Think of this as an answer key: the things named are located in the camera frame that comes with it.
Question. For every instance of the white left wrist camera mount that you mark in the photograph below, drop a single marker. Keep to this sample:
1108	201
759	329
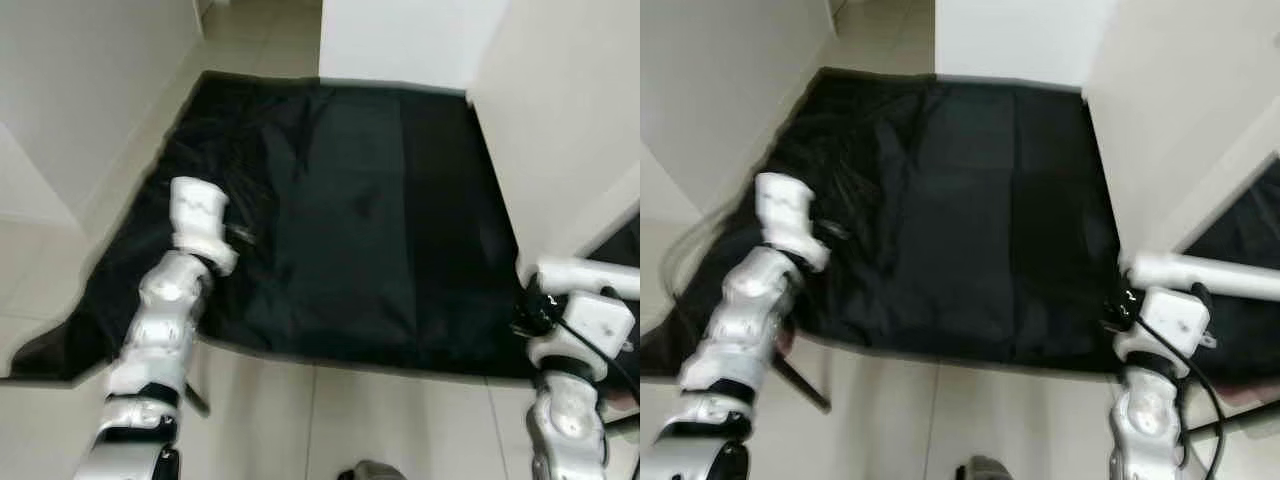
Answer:
785	210
195	215

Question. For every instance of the black tablecloth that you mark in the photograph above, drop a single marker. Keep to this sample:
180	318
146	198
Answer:
350	220
960	220

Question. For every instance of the white plastic children table top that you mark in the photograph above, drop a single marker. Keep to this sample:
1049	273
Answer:
560	130
1180	130

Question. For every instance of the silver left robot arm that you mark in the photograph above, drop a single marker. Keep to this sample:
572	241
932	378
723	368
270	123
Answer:
160	320
745	320

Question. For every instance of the black metal worktable leg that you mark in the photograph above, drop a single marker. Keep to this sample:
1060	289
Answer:
195	395
803	383

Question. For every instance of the grey right robot foot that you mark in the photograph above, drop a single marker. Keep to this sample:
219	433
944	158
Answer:
372	471
985	468

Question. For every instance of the white plastic table leg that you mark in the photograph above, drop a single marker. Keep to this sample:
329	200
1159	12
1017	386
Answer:
590	275
1200	272

